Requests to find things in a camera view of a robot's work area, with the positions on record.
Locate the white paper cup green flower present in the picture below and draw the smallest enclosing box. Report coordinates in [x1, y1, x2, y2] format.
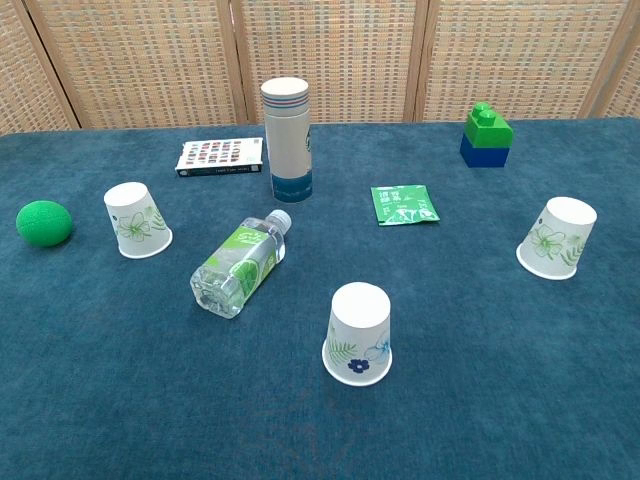
[515, 196, 599, 281]
[103, 181, 174, 260]

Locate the clear water bottle green label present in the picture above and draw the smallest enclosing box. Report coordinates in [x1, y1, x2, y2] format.
[189, 209, 293, 320]

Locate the green tea sachet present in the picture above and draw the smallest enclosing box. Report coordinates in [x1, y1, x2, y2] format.
[370, 184, 441, 227]

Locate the white paper cup blue flower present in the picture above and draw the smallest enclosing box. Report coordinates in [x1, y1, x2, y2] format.
[321, 282, 394, 387]

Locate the white tumbler with blue base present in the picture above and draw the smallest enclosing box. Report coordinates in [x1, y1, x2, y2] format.
[259, 77, 315, 205]

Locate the white book with picture grid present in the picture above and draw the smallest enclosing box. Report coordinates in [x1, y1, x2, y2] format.
[174, 136, 265, 177]

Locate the blue velvet tablecloth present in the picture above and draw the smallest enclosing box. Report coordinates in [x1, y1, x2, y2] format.
[0, 117, 640, 480]

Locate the blue toy brick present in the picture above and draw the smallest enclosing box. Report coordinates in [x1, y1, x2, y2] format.
[459, 133, 511, 169]

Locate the woven folding screen panel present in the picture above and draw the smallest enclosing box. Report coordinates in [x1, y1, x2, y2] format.
[579, 0, 640, 120]
[414, 0, 637, 123]
[0, 0, 81, 136]
[24, 0, 247, 130]
[229, 0, 427, 125]

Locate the green toy brick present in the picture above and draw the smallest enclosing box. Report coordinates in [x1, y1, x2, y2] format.
[464, 101, 515, 150]

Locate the green foam ball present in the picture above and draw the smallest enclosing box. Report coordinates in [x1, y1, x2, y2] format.
[15, 200, 74, 249]

